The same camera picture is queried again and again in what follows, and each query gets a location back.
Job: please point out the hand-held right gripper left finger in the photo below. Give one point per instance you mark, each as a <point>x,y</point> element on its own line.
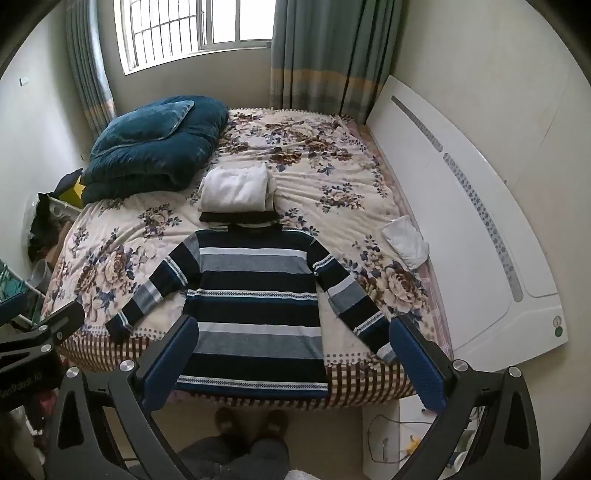
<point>170,364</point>

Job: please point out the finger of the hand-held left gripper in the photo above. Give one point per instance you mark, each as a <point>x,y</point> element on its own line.
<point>62,318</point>

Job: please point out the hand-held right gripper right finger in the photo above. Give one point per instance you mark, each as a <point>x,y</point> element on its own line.
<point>418,369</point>

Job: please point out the navy grey striped sweater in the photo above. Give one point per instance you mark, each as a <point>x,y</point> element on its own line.
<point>254,323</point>

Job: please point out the dark clothes heap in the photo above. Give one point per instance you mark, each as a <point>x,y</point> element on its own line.
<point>44,221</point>

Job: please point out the white folded clothes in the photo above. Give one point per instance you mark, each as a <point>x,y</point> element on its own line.
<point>235,187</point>

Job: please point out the low white cabinet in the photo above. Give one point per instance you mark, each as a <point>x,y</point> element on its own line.
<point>397,431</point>

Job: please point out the dark slipper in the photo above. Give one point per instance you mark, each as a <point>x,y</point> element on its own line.
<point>230,422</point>
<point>275,422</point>

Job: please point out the white plastic basket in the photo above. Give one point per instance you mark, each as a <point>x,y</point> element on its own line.
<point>64,210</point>

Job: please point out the person's grey trousers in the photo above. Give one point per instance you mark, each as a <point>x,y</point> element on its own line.
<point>235,459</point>

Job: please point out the small white cloth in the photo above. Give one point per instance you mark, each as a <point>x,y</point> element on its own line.
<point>406,242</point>

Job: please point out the white headboard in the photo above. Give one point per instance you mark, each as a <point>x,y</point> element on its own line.
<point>461,221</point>

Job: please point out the dark folded garment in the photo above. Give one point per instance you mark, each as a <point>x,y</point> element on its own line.
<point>238,218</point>

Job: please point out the dark teal pillow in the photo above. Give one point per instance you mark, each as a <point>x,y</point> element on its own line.
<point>184,152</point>

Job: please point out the floral bed blanket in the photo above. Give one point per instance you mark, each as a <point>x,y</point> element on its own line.
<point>323,161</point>

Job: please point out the grey-green striped curtain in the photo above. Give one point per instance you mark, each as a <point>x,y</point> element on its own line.
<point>90,69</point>
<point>328,55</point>

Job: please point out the barred window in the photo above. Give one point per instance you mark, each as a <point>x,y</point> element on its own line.
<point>194,27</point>

